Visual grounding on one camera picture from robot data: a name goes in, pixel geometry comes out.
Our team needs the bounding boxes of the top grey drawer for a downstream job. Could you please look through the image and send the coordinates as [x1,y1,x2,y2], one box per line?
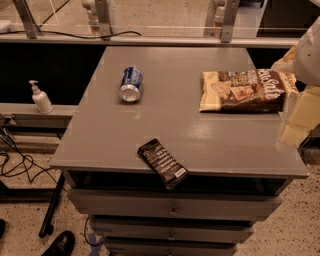
[68,189,281,221]

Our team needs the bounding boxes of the black snack bar wrapper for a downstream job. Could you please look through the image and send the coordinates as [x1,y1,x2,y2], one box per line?
[137,139,189,191]

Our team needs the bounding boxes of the grey drawer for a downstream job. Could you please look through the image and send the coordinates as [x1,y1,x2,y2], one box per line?
[105,238,236,256]
[68,189,281,221]
[90,218,253,244]

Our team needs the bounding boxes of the right metal frame post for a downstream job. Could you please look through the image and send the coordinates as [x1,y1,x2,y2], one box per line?
[220,0,240,43]

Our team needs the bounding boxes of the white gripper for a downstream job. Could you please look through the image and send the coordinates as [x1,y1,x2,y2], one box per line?
[271,17,320,148]

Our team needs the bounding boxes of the middle grey drawer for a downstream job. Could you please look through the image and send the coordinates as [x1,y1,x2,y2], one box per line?
[90,218,253,244]

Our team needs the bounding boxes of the black cable on ledge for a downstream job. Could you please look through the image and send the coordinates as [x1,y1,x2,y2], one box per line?
[0,29,142,40]

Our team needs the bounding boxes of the bottom grey drawer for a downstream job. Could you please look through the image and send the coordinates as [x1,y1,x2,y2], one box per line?
[105,238,236,256]

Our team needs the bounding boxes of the left metal frame post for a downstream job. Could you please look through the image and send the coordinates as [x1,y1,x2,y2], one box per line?
[12,0,39,39]

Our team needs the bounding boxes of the black shoe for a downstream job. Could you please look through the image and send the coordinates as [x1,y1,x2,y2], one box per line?
[41,231,75,256]

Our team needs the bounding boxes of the white pump bottle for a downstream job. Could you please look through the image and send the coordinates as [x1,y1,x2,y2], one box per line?
[29,80,53,114]

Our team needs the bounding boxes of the blue pepsi can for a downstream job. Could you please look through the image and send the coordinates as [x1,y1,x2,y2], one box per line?
[119,66,142,103]

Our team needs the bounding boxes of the black metal stand leg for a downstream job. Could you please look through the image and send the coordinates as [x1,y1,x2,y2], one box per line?
[39,175,65,238]

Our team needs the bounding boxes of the metal frame post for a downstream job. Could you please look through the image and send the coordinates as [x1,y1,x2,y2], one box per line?
[12,0,39,39]
[95,0,112,40]
[220,0,240,43]

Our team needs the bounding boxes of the black floor cables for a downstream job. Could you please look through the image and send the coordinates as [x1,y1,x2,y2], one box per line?
[0,126,61,184]

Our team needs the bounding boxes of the grey drawer cabinet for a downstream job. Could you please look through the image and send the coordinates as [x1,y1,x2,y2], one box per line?
[49,45,310,256]

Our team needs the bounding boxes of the brown chip bag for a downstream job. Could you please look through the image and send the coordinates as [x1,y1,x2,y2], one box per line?
[199,69,298,113]

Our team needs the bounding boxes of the middle metal frame post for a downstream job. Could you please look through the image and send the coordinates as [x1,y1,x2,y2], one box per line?
[95,0,112,40]

